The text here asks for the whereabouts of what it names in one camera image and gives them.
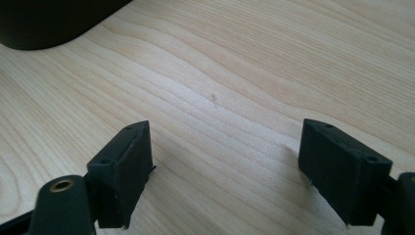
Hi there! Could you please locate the dark brown divided box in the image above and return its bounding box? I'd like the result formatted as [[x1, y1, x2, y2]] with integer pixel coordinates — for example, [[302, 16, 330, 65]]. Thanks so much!
[[0, 0, 133, 51]]

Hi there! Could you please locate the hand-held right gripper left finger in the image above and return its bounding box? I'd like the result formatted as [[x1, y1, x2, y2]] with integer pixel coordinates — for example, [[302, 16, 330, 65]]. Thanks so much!
[[86, 119, 157, 229]]

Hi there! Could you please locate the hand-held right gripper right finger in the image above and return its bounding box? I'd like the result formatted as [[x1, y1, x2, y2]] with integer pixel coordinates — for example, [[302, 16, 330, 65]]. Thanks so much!
[[298, 117, 393, 227]]

